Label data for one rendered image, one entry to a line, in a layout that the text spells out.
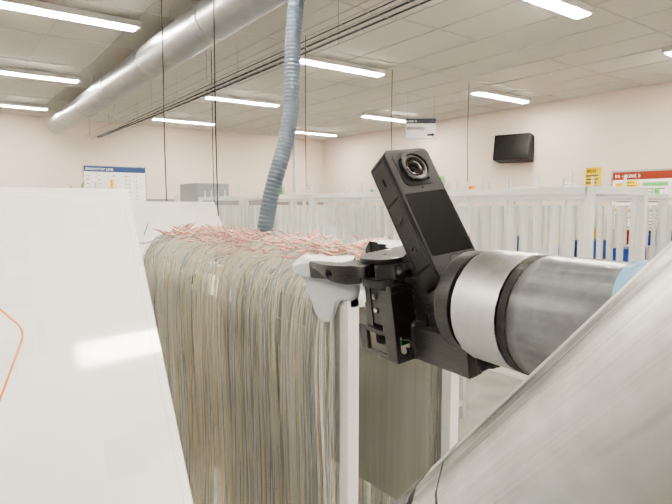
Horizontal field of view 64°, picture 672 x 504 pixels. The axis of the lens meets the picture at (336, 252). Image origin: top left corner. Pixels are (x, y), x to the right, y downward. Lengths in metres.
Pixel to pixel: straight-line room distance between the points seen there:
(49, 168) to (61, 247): 10.81
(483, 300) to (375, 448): 1.41
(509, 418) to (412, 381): 1.36
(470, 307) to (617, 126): 8.87
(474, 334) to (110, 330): 0.75
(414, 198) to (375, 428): 1.34
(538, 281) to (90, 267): 0.87
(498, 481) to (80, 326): 0.88
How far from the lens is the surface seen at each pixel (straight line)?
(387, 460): 1.70
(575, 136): 9.49
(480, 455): 0.18
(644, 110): 9.05
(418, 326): 0.42
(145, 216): 4.18
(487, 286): 0.34
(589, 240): 2.96
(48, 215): 1.13
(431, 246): 0.40
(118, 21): 5.57
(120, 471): 0.92
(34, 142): 11.89
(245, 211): 5.67
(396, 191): 0.41
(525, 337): 0.32
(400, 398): 1.58
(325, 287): 0.48
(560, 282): 0.31
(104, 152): 12.10
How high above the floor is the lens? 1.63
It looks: 5 degrees down
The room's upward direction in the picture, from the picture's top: straight up
